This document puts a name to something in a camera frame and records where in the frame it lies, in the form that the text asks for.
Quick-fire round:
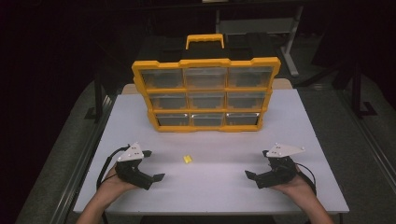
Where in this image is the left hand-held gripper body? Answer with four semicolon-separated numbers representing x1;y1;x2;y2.
115;142;154;190

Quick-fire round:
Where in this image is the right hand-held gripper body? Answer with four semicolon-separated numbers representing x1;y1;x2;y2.
255;143;306;189

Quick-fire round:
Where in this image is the clear plastic drawer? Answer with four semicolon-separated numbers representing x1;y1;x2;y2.
183;67;229;90

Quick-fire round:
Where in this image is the yellow organizer cabinet with handle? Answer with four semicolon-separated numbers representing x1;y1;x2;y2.
131;33;282;133

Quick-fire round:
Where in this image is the person's left hand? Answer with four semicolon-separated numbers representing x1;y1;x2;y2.
101;169;138;194

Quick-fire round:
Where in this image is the person's right hand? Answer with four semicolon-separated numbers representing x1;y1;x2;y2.
270;167;316;202

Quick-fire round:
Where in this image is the black metal stand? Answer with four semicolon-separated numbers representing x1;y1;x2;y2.
350;62;378;119
84;71;120;123

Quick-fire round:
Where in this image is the set of clear drawers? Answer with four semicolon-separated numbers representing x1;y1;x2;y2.
140;66;275;127

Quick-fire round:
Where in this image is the grey metal stand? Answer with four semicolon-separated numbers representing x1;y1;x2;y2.
215;5;304;77

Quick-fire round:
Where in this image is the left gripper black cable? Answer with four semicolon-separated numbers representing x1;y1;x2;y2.
96;145;131;190

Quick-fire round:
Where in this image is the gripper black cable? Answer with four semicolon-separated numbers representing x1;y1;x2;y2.
96;145;131;190
295;162;318;197

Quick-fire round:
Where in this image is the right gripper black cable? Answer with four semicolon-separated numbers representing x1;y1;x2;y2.
295;162;318;197

